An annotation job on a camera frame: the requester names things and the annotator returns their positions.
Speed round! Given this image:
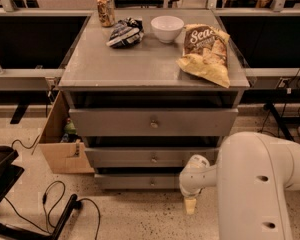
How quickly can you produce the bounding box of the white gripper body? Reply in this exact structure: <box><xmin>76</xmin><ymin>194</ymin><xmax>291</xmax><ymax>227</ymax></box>
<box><xmin>180</xmin><ymin>183</ymin><xmax>203</xmax><ymax>198</ymax></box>

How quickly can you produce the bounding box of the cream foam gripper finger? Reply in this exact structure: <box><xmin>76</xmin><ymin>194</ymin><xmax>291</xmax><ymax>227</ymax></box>
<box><xmin>184</xmin><ymin>198</ymin><xmax>197</xmax><ymax>215</ymax></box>

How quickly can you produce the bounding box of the grey bottom drawer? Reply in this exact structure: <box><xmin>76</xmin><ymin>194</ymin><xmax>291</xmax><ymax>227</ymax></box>
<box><xmin>94</xmin><ymin>174</ymin><xmax>179</xmax><ymax>190</ymax></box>

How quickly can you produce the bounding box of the grey drawer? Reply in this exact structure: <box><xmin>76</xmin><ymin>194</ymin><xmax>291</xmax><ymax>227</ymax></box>
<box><xmin>69</xmin><ymin>108</ymin><xmax>238</xmax><ymax>137</ymax></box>
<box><xmin>85</xmin><ymin>147</ymin><xmax>218</xmax><ymax>168</ymax></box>
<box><xmin>94</xmin><ymin>174</ymin><xmax>179</xmax><ymax>190</ymax></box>

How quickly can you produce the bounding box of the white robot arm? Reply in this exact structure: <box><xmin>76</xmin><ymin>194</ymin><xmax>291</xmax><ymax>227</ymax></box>
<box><xmin>179</xmin><ymin>132</ymin><xmax>300</xmax><ymax>240</ymax></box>

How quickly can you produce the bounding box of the grey middle drawer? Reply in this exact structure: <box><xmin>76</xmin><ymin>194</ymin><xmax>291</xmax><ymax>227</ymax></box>
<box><xmin>85</xmin><ymin>147</ymin><xmax>218</xmax><ymax>168</ymax></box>

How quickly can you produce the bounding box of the grey drawer cabinet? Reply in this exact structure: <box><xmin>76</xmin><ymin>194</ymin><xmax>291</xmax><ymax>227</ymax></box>
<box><xmin>59</xmin><ymin>9</ymin><xmax>249</xmax><ymax>177</ymax></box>

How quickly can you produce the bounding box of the grey top drawer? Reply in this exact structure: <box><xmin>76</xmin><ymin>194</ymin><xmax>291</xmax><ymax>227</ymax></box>
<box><xmin>69</xmin><ymin>108</ymin><xmax>238</xmax><ymax>137</ymax></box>

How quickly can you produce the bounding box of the black desk leg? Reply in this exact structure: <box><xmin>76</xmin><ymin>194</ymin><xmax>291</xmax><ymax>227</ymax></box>
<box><xmin>264</xmin><ymin>103</ymin><xmax>294</xmax><ymax>141</ymax></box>

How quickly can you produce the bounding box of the cardboard box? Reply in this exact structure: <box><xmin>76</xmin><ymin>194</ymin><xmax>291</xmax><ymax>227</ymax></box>
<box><xmin>38</xmin><ymin>92</ymin><xmax>94</xmax><ymax>174</ymax></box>

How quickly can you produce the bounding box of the green bottle in box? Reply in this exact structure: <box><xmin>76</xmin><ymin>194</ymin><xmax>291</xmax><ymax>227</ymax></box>
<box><xmin>64</xmin><ymin>118</ymin><xmax>77</xmax><ymax>135</ymax></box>

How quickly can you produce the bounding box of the yellow chip bag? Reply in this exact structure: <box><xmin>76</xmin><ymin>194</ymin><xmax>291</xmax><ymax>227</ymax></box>
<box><xmin>177</xmin><ymin>24</ymin><xmax>230</xmax><ymax>88</ymax></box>

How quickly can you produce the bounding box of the white bowl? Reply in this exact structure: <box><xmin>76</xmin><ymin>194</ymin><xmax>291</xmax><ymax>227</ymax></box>
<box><xmin>151</xmin><ymin>16</ymin><xmax>184</xmax><ymax>43</ymax></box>

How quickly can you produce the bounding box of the dark blue snack bag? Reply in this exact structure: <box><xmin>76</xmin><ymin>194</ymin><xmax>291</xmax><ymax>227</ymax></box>
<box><xmin>106</xmin><ymin>17</ymin><xmax>144</xmax><ymax>48</ymax></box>

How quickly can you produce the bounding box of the black chair base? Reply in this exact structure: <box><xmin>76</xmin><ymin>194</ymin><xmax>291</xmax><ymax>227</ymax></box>
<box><xmin>0</xmin><ymin>145</ymin><xmax>83</xmax><ymax>240</ymax></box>

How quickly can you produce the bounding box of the golden drink can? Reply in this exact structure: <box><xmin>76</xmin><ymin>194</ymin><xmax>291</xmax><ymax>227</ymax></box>
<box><xmin>97</xmin><ymin>0</ymin><xmax>115</xmax><ymax>27</ymax></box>

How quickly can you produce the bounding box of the black floor cable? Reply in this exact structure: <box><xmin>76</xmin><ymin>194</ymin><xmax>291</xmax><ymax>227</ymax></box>
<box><xmin>3</xmin><ymin>180</ymin><xmax>102</xmax><ymax>240</ymax></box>

